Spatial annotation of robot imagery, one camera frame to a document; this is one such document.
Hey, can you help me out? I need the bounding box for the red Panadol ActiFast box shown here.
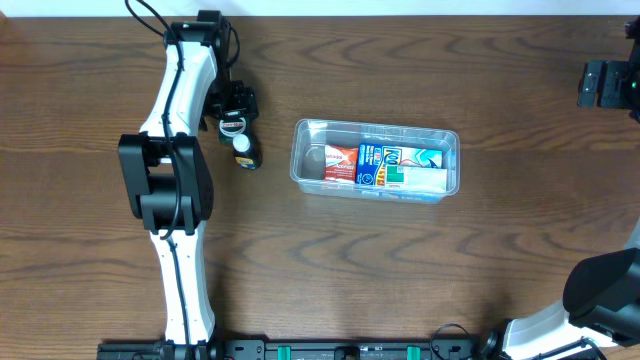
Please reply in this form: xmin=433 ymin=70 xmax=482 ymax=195
xmin=324 ymin=144 xmax=358 ymax=184

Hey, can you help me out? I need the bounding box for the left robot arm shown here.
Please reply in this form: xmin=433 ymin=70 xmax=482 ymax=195
xmin=118 ymin=10 xmax=259 ymax=347

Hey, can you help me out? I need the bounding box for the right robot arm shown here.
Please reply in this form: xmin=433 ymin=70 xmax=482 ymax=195
xmin=484 ymin=60 xmax=639 ymax=359

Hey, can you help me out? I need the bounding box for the white green medicine box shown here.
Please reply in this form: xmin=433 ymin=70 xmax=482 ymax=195
xmin=384 ymin=165 xmax=448 ymax=193

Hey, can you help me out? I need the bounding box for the clear plastic container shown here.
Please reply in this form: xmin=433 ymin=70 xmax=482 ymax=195
xmin=290 ymin=119 xmax=460 ymax=204

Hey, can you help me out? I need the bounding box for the blue Kool Fever box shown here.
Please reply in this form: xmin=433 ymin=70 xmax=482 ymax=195
xmin=355 ymin=143 xmax=443 ymax=186

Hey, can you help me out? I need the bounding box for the dark syrup bottle white cap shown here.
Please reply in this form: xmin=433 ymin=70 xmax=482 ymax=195
xmin=232 ymin=134 xmax=262 ymax=170

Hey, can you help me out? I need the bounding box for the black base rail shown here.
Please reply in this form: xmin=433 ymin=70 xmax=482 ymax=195
xmin=96 ymin=338 xmax=492 ymax=360

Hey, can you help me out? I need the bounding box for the green Zam-Buk box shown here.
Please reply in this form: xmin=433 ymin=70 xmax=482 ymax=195
xmin=218 ymin=117 xmax=250 ymax=145

